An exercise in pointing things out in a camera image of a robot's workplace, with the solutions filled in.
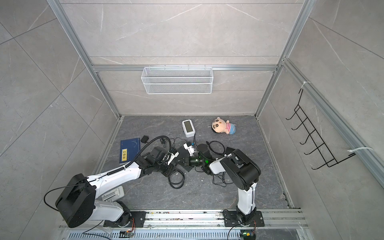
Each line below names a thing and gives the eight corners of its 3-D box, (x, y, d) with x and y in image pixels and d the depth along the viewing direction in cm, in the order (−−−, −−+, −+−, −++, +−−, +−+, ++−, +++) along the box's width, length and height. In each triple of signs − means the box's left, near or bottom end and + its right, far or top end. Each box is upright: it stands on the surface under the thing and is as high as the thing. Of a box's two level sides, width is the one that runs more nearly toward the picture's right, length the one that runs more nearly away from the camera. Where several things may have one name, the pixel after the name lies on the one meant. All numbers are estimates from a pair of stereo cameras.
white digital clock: (186, 138, 107) (185, 135, 104) (181, 124, 116) (181, 120, 113) (196, 136, 109) (196, 132, 105) (191, 122, 117) (191, 118, 114)
